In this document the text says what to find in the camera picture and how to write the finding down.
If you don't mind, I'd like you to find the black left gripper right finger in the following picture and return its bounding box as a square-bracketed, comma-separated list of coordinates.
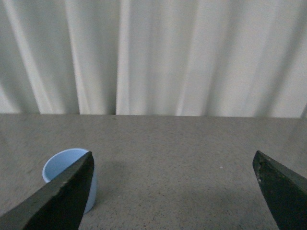
[252, 150, 307, 230]

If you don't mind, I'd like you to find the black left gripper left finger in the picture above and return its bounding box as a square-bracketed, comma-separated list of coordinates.
[0, 151, 94, 230]

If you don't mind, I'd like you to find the light blue plastic cup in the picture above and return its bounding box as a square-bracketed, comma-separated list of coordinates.
[42, 148, 97, 214]

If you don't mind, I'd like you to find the white pleated curtain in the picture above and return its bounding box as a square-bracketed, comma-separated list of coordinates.
[0, 0, 307, 118]

